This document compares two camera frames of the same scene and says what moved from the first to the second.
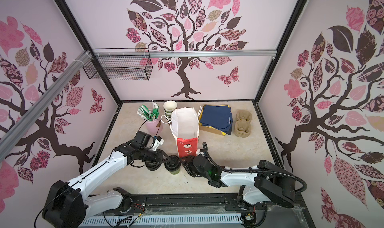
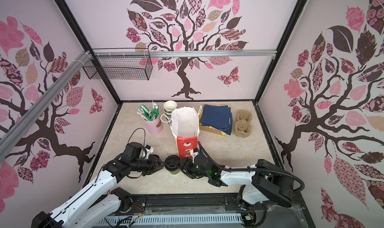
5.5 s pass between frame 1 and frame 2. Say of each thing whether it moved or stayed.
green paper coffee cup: stayed
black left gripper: moved
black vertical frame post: stayed
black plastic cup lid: stayed
